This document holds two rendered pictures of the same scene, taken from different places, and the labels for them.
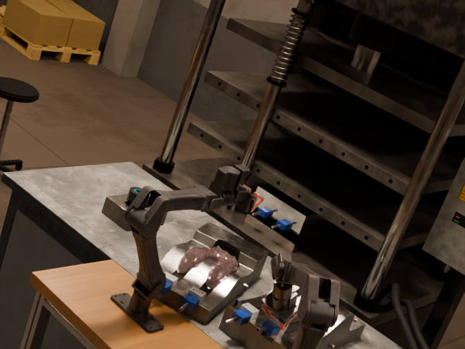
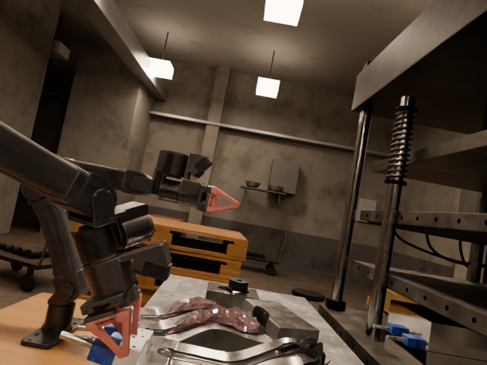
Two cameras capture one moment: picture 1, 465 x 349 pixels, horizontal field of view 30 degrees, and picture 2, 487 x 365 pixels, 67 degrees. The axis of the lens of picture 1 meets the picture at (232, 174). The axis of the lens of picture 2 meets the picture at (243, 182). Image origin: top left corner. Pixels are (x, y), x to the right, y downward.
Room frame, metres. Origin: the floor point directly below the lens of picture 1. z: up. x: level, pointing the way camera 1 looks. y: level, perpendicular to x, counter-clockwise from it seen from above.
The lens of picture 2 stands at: (2.13, -0.87, 1.18)
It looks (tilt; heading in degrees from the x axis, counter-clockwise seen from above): 4 degrees up; 54
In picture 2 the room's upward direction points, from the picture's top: 10 degrees clockwise
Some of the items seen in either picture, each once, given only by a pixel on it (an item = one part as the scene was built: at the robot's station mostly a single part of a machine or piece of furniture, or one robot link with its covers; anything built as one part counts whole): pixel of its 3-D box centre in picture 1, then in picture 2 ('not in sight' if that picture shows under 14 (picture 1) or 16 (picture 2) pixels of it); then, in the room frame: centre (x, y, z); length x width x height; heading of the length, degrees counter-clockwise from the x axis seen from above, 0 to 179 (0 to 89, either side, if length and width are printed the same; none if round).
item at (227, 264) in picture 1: (212, 260); (214, 312); (2.73, -0.04, 0.90); 0.26 x 0.18 x 0.08; 163
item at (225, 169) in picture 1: (217, 185); (161, 172); (2.52, 0.03, 1.24); 0.12 x 0.09 x 0.12; 143
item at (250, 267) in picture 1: (207, 269); (212, 327); (2.73, -0.03, 0.85); 0.50 x 0.26 x 0.11; 163
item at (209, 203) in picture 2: (252, 198); (220, 201); (2.64, -0.09, 1.19); 0.09 x 0.07 x 0.07; 143
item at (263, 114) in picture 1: (252, 147); (383, 257); (3.48, -0.04, 1.10); 0.05 x 0.05 x 1.30
